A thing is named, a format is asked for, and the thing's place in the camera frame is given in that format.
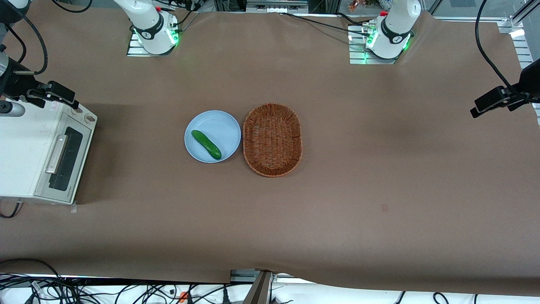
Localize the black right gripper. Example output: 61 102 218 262
0 57 80 111

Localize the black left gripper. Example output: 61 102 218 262
470 58 540 118

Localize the oven door with metal handle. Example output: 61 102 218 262
34 123 95 205

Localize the white toaster oven body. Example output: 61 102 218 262
0 100 98 206

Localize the green cucumber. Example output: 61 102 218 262
191 130 222 160

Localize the light blue round plate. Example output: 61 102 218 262
184 110 242 163

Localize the brown table cover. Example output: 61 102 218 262
0 6 540 296

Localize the brown woven wicker basket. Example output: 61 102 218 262
243 103 303 178

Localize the black cable to left gripper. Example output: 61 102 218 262
475 0 516 94

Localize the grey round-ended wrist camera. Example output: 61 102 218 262
0 101 25 118

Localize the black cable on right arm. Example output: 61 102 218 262
0 12 48 76

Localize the black oven power cable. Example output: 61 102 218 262
0 202 22 219

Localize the black looped floor cable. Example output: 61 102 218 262
0 258 64 280

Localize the black cable across table cover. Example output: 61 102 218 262
278 12 373 36

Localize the aluminium frame strut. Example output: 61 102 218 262
245 270 274 304

